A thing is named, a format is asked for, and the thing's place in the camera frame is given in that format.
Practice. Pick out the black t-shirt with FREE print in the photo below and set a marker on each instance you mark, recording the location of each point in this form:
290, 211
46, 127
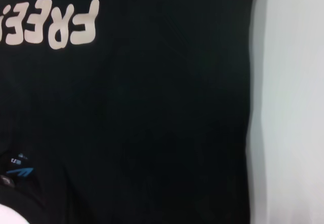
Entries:
152, 107

